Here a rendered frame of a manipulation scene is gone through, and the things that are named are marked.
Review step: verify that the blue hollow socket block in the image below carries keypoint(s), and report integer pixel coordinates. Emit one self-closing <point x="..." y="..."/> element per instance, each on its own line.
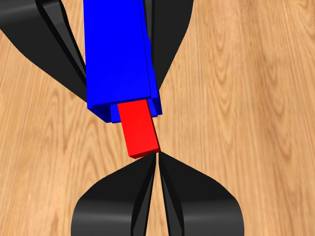
<point x="115" y="49"/>

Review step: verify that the thin red peg bar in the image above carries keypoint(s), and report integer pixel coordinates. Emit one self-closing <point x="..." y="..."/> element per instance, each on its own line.
<point x="139" y="127"/>

